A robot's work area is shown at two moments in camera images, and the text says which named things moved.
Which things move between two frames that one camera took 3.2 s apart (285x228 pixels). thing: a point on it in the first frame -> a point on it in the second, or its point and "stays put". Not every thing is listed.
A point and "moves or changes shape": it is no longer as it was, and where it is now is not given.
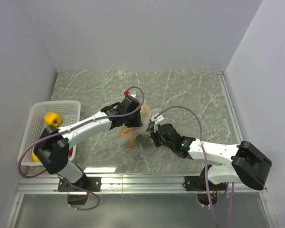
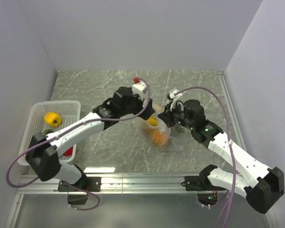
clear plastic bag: [135, 136] moves or changes shape
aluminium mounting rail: [129, 184] stays put
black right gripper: [154, 136] -> [167, 115]
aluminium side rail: [232, 115] stays put
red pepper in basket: [70, 152] stays put
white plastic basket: [70, 113] stays put
